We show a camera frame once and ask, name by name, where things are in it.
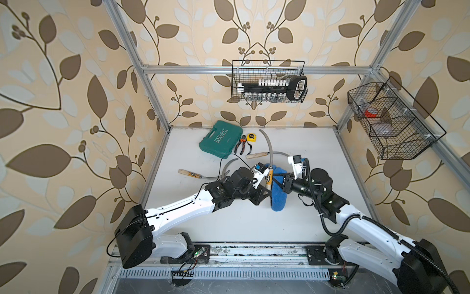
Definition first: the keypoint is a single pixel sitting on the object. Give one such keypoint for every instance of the right wall wire basket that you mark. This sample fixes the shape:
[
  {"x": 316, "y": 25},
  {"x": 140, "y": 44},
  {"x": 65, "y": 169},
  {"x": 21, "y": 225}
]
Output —
[{"x": 404, "y": 127}]

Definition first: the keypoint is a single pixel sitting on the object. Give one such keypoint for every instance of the back wall wire basket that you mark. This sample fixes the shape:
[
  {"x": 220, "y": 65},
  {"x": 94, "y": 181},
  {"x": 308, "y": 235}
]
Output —
[{"x": 252, "y": 70}]

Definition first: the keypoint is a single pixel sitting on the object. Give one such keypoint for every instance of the black red handled pliers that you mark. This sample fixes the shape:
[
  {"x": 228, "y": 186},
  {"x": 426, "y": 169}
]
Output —
[{"x": 242, "y": 143}]

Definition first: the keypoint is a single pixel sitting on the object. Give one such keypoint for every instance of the green plastic tool case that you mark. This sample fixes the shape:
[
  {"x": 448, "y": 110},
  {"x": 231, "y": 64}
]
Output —
[{"x": 221, "y": 139}]

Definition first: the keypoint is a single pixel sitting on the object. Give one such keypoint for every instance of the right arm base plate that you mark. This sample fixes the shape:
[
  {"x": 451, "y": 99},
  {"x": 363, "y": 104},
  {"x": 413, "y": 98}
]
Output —
[{"x": 325, "y": 255}]

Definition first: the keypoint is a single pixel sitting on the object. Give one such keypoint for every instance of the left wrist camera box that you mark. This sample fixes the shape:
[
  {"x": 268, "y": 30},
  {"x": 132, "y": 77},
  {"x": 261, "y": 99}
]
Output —
[{"x": 260, "y": 173}]

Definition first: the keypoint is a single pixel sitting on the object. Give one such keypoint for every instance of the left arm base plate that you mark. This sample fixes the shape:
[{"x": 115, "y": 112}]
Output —
[{"x": 200, "y": 253}]

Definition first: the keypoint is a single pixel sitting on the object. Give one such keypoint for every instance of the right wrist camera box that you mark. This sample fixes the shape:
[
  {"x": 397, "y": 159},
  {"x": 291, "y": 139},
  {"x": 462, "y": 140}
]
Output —
[{"x": 298, "y": 166}]

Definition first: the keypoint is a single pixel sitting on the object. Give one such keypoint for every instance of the blue microfiber rag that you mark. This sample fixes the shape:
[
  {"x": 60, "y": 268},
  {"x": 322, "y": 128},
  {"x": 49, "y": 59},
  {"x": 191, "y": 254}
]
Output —
[{"x": 278, "y": 196}]

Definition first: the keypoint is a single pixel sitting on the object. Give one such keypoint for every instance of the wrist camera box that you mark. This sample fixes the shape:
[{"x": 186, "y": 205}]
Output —
[
  {"x": 260, "y": 173},
  {"x": 298, "y": 166}
]

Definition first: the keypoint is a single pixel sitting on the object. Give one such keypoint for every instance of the black socket bit holder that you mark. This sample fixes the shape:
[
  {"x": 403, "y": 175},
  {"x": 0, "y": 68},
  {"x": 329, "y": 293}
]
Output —
[{"x": 290, "y": 90}]

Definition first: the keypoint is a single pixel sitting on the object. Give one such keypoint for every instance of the aluminium front rail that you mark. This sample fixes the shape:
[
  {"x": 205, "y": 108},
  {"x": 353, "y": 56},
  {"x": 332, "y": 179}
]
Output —
[{"x": 276, "y": 255}]

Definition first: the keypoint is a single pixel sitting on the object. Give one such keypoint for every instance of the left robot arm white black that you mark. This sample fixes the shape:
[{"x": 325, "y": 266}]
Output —
[{"x": 142, "y": 232}]

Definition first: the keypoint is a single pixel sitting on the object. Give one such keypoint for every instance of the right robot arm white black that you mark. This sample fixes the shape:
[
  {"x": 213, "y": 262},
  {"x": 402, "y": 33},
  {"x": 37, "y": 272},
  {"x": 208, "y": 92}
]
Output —
[{"x": 415, "y": 267}]

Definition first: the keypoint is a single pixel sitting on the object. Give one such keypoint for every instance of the yellow black tape measure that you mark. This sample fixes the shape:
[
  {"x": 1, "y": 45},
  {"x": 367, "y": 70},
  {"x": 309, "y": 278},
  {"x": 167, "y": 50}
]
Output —
[{"x": 251, "y": 137}]

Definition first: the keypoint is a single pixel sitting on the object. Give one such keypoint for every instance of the red item in basket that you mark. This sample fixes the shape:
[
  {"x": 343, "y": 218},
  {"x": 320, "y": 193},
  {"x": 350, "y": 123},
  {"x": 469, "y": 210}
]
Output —
[{"x": 371, "y": 112}]

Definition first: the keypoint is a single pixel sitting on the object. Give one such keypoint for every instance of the sickle wooden handle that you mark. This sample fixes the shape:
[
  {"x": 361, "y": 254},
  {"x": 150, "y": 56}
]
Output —
[
  {"x": 270, "y": 158},
  {"x": 226, "y": 169},
  {"x": 263, "y": 154},
  {"x": 196, "y": 175}
]

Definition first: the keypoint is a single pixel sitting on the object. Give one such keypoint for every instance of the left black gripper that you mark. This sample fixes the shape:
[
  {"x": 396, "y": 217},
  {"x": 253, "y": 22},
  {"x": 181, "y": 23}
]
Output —
[{"x": 258, "y": 196}]

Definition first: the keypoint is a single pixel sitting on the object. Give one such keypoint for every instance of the wall wire basket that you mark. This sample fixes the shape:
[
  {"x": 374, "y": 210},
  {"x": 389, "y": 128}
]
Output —
[
  {"x": 252, "y": 70},
  {"x": 404, "y": 127}
]

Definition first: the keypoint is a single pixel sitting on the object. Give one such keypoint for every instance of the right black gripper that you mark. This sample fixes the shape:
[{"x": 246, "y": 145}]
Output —
[{"x": 288, "y": 182}]

